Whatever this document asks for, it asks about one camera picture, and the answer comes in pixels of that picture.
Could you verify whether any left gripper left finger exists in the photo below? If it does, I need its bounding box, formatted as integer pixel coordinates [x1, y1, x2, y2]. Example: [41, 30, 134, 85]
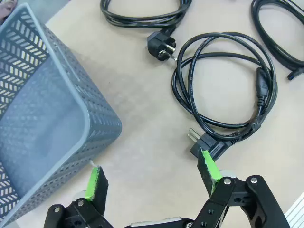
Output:
[44, 165, 112, 228]

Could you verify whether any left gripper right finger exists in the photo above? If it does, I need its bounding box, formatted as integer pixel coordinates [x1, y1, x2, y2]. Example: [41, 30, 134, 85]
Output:
[193, 147, 292, 228]

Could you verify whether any black power cable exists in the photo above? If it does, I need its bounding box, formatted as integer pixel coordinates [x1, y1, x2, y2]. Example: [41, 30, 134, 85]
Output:
[99, 0, 193, 62]
[171, 32, 278, 163]

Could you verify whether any blue-grey perforated plastic basket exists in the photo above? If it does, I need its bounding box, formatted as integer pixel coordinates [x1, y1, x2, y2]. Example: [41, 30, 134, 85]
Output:
[0, 2, 123, 226]

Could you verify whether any aluminium frame profile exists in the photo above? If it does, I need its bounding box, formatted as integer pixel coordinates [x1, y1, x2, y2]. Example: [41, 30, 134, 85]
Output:
[284, 191, 304, 228]

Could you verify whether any thin black data cable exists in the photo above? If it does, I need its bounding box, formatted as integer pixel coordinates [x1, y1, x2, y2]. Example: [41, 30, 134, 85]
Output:
[251, 0, 304, 81]

